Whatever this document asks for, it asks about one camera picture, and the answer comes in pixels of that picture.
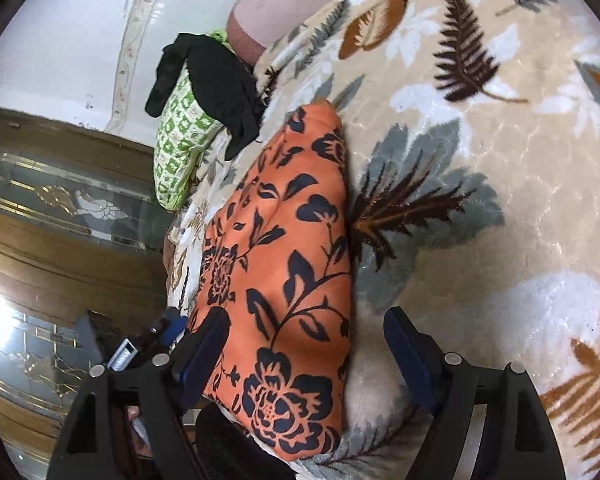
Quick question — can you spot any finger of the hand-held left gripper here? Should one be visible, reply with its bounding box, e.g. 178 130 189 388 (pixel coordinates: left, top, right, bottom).
137 307 187 357

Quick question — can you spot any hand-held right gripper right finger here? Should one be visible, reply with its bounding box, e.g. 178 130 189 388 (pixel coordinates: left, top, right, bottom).
383 305 566 480

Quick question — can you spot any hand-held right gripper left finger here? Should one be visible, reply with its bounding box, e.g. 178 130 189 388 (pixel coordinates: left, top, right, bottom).
46 306 231 480

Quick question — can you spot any orange floral pillow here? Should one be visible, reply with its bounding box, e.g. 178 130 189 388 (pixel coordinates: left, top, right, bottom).
187 102 355 463

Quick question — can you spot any wooden door with glass panels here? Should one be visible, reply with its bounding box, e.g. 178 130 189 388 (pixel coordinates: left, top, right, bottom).
0 105 181 480

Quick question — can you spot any dark cloth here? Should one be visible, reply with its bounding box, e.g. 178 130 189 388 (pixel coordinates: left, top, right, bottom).
194 402 293 480

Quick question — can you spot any green patterned pillow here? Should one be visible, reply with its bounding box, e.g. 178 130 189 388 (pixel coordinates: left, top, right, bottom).
153 29 231 212

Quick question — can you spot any beige leaf print blanket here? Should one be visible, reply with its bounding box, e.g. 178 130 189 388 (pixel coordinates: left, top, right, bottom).
165 0 600 480

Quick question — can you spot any black garment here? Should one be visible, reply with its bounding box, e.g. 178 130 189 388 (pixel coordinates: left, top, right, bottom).
145 32 269 159

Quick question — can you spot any white ornate headboard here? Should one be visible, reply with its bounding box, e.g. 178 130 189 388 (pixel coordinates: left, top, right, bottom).
0 0 247 150

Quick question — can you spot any pink pillow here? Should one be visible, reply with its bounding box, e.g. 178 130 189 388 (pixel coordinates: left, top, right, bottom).
226 0 381 67

